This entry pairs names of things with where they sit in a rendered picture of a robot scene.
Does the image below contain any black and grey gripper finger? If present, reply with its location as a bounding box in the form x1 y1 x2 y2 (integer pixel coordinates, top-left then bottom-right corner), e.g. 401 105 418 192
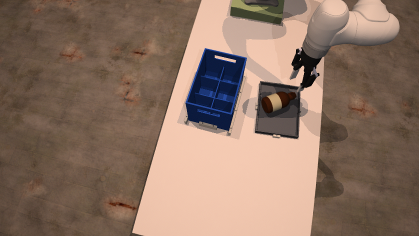
297 64 320 92
289 47 303 80

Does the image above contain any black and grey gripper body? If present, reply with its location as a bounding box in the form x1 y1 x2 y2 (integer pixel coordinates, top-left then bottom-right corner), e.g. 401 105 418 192
300 49 322 71

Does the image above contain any blue plastic crate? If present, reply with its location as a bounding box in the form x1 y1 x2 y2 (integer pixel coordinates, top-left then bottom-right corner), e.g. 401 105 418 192
185 48 247 131

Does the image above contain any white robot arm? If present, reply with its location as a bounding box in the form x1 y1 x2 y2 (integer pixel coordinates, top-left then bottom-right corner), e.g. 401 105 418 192
302 0 400 59

